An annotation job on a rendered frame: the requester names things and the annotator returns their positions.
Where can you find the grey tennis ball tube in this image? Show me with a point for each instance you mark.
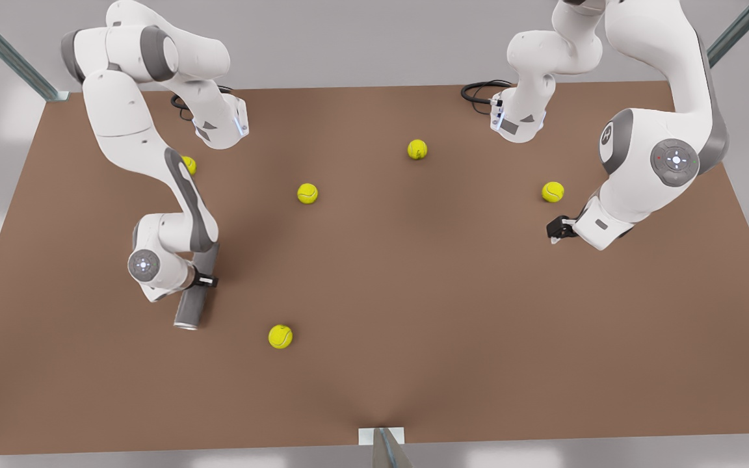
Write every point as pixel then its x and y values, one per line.
pixel 191 309

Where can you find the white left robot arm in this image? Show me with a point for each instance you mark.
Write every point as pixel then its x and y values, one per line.
pixel 641 39

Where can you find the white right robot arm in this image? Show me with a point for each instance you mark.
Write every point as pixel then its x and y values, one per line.
pixel 118 110

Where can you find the yellow tennis ball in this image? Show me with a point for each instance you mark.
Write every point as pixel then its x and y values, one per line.
pixel 307 194
pixel 280 337
pixel 417 149
pixel 190 165
pixel 552 192

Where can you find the silver frame post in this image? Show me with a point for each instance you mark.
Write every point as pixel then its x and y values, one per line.
pixel 384 448
pixel 738 29
pixel 4 49

